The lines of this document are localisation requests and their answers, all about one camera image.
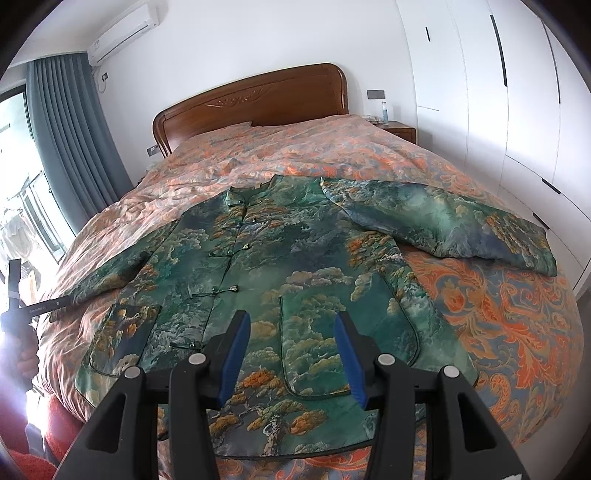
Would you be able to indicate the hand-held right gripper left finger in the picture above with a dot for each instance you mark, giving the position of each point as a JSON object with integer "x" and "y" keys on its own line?
{"x": 234, "y": 355}

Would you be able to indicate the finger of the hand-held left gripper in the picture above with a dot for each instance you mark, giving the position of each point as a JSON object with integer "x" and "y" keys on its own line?
{"x": 48, "y": 307}

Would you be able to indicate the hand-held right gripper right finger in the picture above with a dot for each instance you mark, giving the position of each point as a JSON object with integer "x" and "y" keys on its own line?
{"x": 351, "y": 364}

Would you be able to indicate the green printed padded jacket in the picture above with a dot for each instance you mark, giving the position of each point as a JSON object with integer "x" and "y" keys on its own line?
{"x": 300, "y": 258}

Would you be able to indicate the person's left hand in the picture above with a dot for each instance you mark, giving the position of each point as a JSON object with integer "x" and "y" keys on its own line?
{"x": 27, "y": 357}

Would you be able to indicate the pale hanging laundry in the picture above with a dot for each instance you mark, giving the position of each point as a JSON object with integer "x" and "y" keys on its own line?
{"x": 14, "y": 233}

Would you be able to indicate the balcony glass door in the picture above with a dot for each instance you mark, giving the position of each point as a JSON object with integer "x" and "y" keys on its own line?
{"x": 27, "y": 175}

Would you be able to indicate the person's red clothing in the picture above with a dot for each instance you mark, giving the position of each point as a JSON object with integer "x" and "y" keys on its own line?
{"x": 41, "y": 438}

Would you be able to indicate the grey-blue curtain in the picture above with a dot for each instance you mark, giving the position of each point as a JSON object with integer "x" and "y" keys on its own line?
{"x": 74, "y": 120}

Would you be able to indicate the orange floral quilt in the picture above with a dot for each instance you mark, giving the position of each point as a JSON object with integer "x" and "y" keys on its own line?
{"x": 286, "y": 147}

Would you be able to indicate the wooden nightstand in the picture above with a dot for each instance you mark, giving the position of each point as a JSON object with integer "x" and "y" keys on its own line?
{"x": 402, "y": 130}

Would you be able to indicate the clear bottle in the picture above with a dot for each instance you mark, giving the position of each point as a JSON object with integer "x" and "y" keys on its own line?
{"x": 385, "y": 113}

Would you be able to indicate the wooden bed headboard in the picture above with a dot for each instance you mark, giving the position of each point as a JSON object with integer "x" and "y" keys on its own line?
{"x": 249, "y": 97}

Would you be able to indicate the white wardrobe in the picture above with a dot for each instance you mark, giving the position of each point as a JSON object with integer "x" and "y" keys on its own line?
{"x": 485, "y": 120}

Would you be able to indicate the white air conditioner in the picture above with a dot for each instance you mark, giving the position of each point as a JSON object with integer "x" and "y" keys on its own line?
{"x": 124, "y": 32}

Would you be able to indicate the wall socket beside headboard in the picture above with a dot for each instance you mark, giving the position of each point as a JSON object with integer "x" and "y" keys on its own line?
{"x": 152, "y": 149}

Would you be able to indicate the grey wall switch panel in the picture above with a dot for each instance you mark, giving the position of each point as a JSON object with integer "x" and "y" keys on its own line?
{"x": 376, "y": 94}

